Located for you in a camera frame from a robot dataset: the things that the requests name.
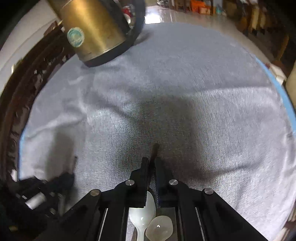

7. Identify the carved dark wooden sideboard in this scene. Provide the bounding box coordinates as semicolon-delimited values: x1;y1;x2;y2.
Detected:
1;23;74;183

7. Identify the brass electric kettle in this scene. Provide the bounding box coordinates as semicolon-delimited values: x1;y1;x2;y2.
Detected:
49;0;146;67

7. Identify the grey table cloth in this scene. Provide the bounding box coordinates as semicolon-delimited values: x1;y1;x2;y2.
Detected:
19;23;295;240

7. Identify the white plastic spoon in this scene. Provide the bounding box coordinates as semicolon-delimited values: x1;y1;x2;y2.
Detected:
129;191;156;241

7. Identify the translucent white spoon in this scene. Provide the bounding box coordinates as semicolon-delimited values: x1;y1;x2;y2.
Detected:
145;215;174;241

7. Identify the dark chopstick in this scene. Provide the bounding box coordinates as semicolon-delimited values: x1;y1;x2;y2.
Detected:
147;143;159;188

